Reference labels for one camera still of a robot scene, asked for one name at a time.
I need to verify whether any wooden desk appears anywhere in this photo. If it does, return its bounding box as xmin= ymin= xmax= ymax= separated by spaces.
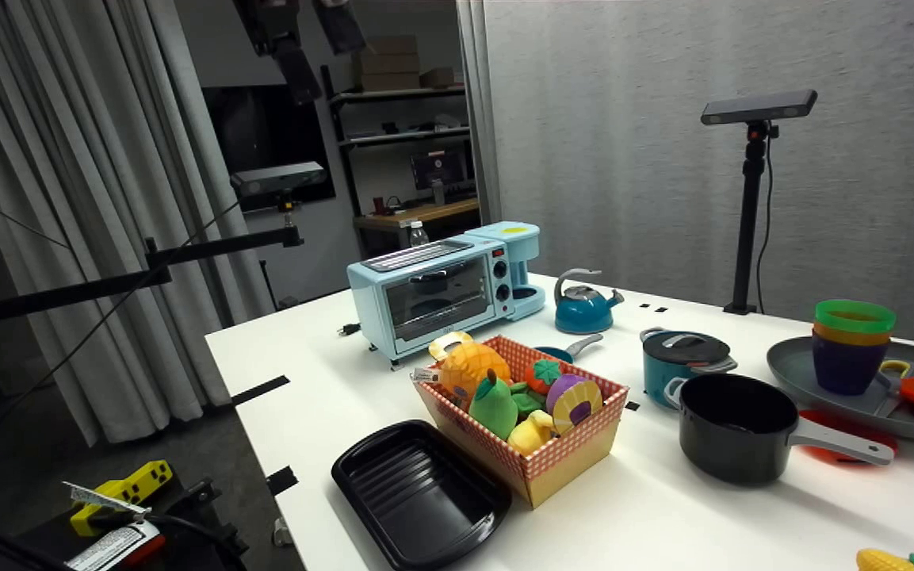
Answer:
xmin=354 ymin=198 xmax=480 ymax=256

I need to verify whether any black pot with grey handle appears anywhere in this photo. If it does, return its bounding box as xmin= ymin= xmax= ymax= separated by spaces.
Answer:
xmin=665 ymin=373 xmax=897 ymax=487

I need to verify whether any blue toy kettle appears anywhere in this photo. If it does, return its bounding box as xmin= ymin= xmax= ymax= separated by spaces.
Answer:
xmin=554 ymin=268 xmax=625 ymax=335

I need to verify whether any large black screen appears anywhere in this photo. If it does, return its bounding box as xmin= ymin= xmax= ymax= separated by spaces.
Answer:
xmin=202 ymin=82 xmax=337 ymax=214

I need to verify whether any yellow ring toy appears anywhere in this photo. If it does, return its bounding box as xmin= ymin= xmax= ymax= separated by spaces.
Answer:
xmin=428 ymin=331 xmax=476 ymax=362

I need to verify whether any plush green pear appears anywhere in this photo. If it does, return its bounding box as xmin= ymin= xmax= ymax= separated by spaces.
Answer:
xmin=468 ymin=369 xmax=520 ymax=442

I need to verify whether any black pot lid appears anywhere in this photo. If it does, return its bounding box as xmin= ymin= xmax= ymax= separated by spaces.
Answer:
xmin=641 ymin=328 xmax=740 ymax=374

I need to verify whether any grey oval tray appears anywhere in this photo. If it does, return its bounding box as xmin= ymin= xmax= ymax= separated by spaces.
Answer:
xmin=767 ymin=336 xmax=914 ymax=444

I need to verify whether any plush purple onion half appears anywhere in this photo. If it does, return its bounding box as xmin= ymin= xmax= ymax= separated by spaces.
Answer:
xmin=545 ymin=374 xmax=605 ymax=436

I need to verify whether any plush pineapple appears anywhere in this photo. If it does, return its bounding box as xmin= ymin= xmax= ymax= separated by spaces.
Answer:
xmin=438 ymin=341 xmax=512 ymax=402

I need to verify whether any red checkered paper basket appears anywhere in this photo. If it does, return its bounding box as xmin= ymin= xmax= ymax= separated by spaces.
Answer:
xmin=413 ymin=335 xmax=631 ymax=509

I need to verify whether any small blue pan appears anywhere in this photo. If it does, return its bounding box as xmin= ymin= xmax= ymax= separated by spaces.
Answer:
xmin=533 ymin=333 xmax=606 ymax=365

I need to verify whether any stack of coloured cups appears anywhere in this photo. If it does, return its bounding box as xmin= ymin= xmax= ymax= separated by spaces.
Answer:
xmin=812 ymin=299 xmax=898 ymax=397

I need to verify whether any yellow power strip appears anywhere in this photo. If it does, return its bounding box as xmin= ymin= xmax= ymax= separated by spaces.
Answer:
xmin=69 ymin=460 xmax=174 ymax=538

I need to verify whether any monitor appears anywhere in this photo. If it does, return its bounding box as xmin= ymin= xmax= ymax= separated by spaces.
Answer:
xmin=411 ymin=148 xmax=471 ymax=192

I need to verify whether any toy corn cob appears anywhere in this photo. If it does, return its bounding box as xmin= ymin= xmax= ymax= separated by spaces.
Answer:
xmin=856 ymin=547 xmax=914 ymax=571

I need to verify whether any light blue toaster oven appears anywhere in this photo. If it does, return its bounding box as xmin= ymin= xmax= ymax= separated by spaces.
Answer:
xmin=347 ymin=222 xmax=547 ymax=370

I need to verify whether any plush yellow lemon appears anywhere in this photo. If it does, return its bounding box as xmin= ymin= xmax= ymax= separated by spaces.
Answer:
xmin=507 ymin=410 xmax=557 ymax=458

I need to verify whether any stack of cardboard boxes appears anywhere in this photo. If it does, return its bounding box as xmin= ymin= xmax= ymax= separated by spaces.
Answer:
xmin=357 ymin=35 xmax=457 ymax=93

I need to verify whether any blue pot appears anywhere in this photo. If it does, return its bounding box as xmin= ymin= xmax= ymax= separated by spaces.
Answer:
xmin=642 ymin=349 xmax=735 ymax=412

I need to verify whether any black baking tray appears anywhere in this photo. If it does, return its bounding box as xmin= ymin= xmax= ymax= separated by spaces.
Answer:
xmin=331 ymin=420 xmax=514 ymax=571

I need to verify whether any camera on mount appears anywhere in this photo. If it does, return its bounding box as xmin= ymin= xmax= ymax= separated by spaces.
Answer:
xmin=700 ymin=89 xmax=819 ymax=316
xmin=0 ymin=161 xmax=328 ymax=328

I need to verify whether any black shelf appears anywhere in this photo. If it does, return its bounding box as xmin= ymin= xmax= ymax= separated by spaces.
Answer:
xmin=320 ymin=63 xmax=480 ymax=239

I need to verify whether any toaster oven door handle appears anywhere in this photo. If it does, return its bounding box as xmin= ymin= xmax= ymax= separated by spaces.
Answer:
xmin=409 ymin=269 xmax=473 ymax=289

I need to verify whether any toaster oven door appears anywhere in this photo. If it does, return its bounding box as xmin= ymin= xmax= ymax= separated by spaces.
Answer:
xmin=381 ymin=254 xmax=499 ymax=355

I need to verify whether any red plate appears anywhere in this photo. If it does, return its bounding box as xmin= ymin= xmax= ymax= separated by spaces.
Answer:
xmin=797 ymin=408 xmax=900 ymax=467

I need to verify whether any white curtain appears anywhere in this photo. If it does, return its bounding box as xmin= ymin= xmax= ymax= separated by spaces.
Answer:
xmin=0 ymin=0 xmax=277 ymax=446

